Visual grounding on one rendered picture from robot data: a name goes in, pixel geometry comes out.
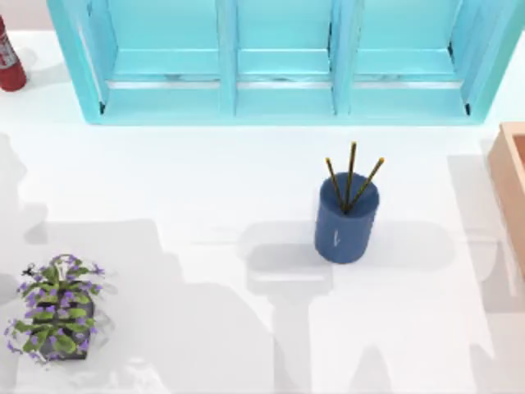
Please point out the yellow and black pencil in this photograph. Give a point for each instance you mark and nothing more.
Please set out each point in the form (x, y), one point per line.
(351, 168)
(333, 180)
(369, 178)

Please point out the blue pen cup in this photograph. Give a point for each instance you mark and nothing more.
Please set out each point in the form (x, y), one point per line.
(342, 238)

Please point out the light blue rack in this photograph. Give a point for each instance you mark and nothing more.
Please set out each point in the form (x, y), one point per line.
(283, 65)

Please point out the purple flowering potted plant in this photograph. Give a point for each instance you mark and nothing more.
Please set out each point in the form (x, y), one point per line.
(57, 312)

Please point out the salmon-coloured box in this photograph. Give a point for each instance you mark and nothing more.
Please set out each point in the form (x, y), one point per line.
(508, 164)

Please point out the red bottle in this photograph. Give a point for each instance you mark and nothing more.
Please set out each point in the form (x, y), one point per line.
(10, 65)

